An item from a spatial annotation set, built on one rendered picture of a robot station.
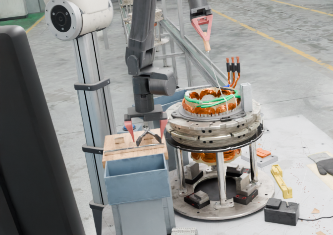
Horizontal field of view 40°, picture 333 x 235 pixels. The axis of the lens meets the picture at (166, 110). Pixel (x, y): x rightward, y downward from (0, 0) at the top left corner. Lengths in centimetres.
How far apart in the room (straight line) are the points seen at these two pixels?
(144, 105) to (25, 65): 96
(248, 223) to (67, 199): 111
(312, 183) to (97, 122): 82
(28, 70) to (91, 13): 129
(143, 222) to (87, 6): 77
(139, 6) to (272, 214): 74
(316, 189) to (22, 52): 141
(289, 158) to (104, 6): 92
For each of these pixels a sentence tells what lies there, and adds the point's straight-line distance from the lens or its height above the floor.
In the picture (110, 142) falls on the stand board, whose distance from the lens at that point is 146.
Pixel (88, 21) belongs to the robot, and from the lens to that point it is 166.
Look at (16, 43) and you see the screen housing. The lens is 38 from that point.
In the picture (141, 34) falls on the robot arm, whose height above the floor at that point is 140.
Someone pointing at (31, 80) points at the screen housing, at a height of 152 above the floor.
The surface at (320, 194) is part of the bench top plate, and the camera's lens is 166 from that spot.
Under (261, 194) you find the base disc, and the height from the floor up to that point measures 80.
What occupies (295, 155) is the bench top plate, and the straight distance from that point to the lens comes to 193.
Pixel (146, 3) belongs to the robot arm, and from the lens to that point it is 124.
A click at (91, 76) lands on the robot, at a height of 120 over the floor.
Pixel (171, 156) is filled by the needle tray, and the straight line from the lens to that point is 184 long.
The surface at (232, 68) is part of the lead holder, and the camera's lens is 160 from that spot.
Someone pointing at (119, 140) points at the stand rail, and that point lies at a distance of 143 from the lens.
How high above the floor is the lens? 161
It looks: 19 degrees down
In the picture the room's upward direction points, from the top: 7 degrees counter-clockwise
